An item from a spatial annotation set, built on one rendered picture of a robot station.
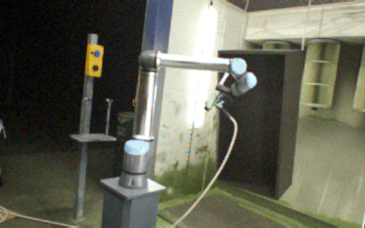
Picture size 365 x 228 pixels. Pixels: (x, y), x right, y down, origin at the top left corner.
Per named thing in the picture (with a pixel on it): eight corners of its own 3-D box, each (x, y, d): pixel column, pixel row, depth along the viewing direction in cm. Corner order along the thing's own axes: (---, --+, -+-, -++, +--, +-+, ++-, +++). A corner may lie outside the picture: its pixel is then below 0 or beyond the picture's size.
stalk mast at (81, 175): (79, 216, 260) (94, 35, 244) (81, 219, 256) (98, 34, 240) (72, 218, 256) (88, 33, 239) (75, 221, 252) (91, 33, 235)
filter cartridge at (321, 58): (310, 116, 298) (321, 35, 290) (290, 112, 333) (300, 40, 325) (339, 118, 307) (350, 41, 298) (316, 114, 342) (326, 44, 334)
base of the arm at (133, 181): (129, 191, 168) (130, 175, 167) (111, 181, 181) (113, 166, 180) (154, 186, 182) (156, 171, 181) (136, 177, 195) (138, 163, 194)
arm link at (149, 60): (135, 47, 172) (248, 56, 168) (139, 50, 184) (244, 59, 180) (133, 67, 173) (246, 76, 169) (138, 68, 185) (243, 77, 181)
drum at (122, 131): (106, 176, 376) (112, 110, 367) (148, 175, 402) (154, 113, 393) (117, 194, 324) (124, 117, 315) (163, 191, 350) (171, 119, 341)
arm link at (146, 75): (127, 163, 190) (137, 49, 183) (133, 156, 208) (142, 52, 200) (149, 166, 190) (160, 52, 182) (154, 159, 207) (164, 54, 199)
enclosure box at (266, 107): (234, 167, 296) (237, 49, 266) (292, 184, 259) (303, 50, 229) (216, 180, 270) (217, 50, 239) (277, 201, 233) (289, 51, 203)
